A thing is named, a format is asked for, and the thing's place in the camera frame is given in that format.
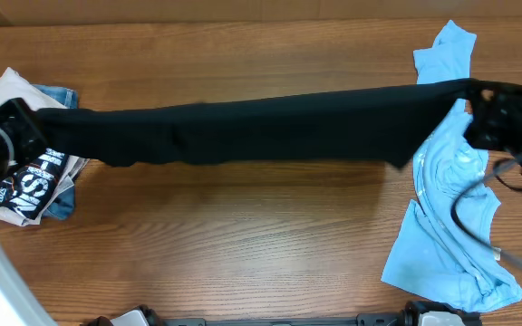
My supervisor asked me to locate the folded white garment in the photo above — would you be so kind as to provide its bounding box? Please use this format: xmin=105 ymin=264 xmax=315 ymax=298
xmin=0 ymin=66 xmax=91 ymax=227

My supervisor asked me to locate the black printed folded t-shirt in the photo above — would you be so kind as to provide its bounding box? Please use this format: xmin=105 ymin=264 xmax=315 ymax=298
xmin=0 ymin=149 xmax=70 ymax=226

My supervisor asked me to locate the light blue t-shirt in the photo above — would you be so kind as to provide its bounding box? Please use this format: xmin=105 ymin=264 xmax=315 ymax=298
xmin=381 ymin=19 xmax=522 ymax=314

